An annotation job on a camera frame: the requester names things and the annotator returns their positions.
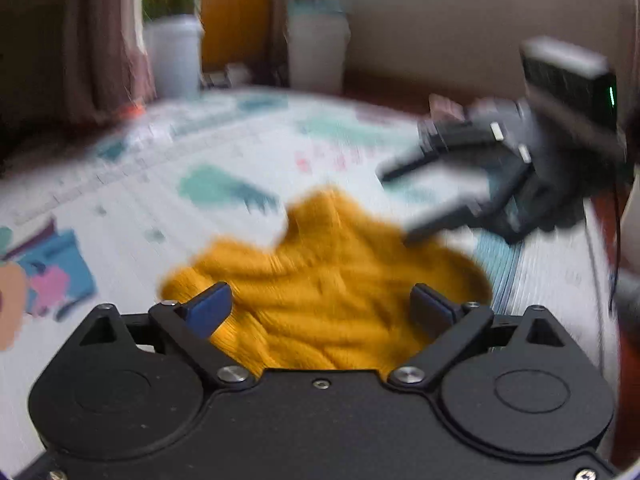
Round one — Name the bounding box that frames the pinkish curtain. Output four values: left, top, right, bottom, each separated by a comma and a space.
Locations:
62, 0, 157, 123

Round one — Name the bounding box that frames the white plant pot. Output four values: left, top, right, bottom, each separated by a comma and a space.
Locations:
144, 14, 205, 102

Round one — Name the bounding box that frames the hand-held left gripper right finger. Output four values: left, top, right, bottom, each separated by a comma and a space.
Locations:
388, 282, 569, 390

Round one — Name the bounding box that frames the printed play mat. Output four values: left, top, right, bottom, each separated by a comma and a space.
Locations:
0, 87, 621, 476

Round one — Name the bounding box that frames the white bin with teal lid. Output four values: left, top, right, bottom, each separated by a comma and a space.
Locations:
286, 0, 352, 95

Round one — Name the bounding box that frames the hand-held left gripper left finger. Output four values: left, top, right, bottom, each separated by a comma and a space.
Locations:
79, 281, 257, 391

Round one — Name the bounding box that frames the orange wooden door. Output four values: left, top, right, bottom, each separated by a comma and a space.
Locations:
199, 0, 275, 72

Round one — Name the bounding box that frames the mustard yellow knit sweater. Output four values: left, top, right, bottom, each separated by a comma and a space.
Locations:
157, 185, 494, 386

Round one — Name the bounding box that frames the thin black cable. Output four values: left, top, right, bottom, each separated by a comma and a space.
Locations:
607, 180, 632, 313

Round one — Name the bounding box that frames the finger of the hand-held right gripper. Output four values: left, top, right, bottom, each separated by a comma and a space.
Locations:
402, 159, 537, 249
376, 104, 532, 184

